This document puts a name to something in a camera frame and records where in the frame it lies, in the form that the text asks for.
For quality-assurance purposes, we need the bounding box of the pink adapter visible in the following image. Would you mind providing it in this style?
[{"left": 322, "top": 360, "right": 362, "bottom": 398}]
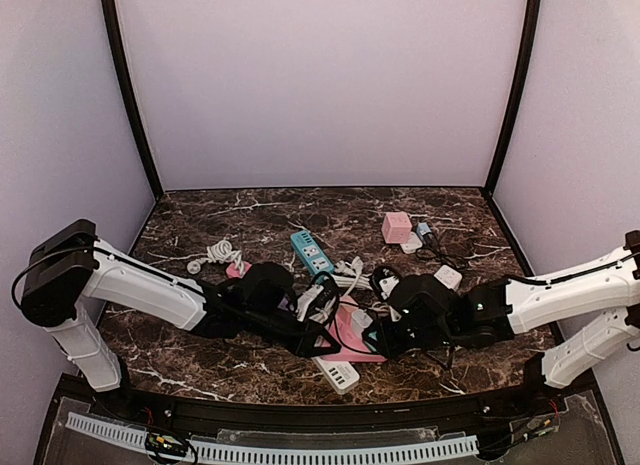
[{"left": 225, "top": 261, "right": 251, "bottom": 278}]

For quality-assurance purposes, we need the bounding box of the white round power plug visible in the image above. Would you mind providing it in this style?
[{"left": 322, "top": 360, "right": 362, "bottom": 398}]
[{"left": 434, "top": 265, "right": 463, "bottom": 291}]

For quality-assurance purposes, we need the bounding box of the purple strip white cord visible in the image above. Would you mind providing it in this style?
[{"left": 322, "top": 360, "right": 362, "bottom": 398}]
[{"left": 185, "top": 239, "right": 251, "bottom": 276}]

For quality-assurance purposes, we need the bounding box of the white square adapter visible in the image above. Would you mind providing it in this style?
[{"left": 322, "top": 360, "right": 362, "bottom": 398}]
[{"left": 400, "top": 232, "right": 424, "bottom": 254}]

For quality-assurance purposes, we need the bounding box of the white power cord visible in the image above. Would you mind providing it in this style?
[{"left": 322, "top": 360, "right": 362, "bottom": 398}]
[{"left": 329, "top": 257, "right": 381, "bottom": 301}]

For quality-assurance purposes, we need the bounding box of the light blue charger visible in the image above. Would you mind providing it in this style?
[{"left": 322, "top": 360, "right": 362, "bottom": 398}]
[{"left": 416, "top": 222, "right": 436, "bottom": 246}]

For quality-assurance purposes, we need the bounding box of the pink cube socket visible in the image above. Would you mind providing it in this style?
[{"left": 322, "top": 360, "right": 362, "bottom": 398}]
[{"left": 381, "top": 212, "right": 412, "bottom": 245}]

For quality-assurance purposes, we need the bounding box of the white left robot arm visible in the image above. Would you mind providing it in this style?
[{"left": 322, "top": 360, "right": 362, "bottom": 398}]
[{"left": 10, "top": 219, "right": 341, "bottom": 393}]

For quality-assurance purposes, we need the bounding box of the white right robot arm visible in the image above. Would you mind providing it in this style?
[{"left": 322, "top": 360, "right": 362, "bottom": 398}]
[{"left": 362, "top": 230, "right": 639, "bottom": 389}]

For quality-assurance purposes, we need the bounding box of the purple power strip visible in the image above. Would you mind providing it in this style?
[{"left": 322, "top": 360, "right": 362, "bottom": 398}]
[{"left": 278, "top": 295, "right": 297, "bottom": 315}]

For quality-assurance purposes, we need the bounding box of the white power strip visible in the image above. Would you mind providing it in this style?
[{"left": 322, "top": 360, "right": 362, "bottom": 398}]
[{"left": 312, "top": 357, "right": 360, "bottom": 395}]

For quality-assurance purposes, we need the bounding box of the pink triangular power strip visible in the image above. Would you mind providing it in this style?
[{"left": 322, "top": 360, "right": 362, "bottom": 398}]
[{"left": 321, "top": 296, "right": 386, "bottom": 363}]

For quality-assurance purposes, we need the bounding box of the white charger cube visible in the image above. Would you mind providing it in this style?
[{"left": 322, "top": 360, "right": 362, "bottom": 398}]
[{"left": 351, "top": 309, "right": 373, "bottom": 334}]

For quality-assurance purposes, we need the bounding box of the teal power strip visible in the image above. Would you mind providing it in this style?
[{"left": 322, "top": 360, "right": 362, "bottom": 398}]
[{"left": 290, "top": 230, "right": 334, "bottom": 276}]

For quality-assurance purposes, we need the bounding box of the small circuit board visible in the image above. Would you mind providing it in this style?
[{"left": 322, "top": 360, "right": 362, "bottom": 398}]
[{"left": 144, "top": 432, "right": 189, "bottom": 456}]

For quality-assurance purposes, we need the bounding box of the black loose cable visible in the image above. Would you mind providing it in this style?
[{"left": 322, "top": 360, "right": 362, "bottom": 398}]
[{"left": 414, "top": 232, "right": 469, "bottom": 274}]

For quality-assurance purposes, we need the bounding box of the white cable duct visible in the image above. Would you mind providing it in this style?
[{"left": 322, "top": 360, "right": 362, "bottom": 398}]
[{"left": 65, "top": 412, "right": 479, "bottom": 464}]

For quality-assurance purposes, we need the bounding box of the black frame post right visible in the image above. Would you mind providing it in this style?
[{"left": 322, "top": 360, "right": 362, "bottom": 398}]
[{"left": 483, "top": 0, "right": 542, "bottom": 199}]

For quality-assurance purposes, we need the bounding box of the black frame post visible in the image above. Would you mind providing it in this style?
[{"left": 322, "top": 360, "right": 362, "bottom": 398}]
[
  {"left": 483, "top": 0, "right": 542, "bottom": 199},
  {"left": 100, "top": 0, "right": 164, "bottom": 201}
]

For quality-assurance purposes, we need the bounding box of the black frame post left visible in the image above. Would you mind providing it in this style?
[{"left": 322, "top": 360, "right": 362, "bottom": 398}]
[{"left": 100, "top": 0, "right": 164, "bottom": 201}]

